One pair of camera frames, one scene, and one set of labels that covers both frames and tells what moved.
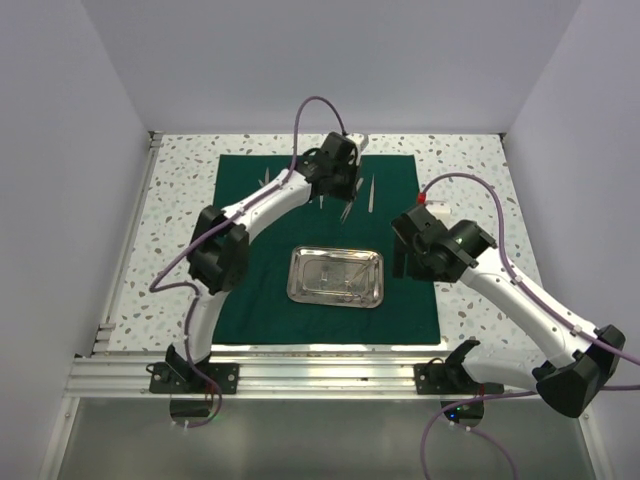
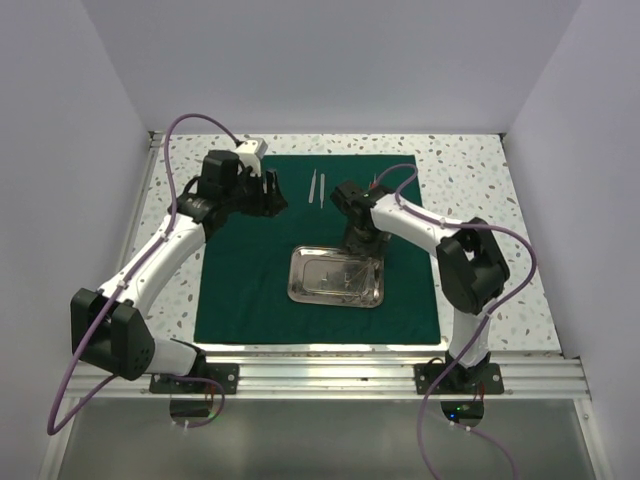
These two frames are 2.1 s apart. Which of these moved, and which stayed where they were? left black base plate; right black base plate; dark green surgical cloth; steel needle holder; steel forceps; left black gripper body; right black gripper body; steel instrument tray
Moved: left black gripper body; steel forceps; right black gripper body
Stayed: steel instrument tray; right black base plate; dark green surgical cloth; steel needle holder; left black base plate
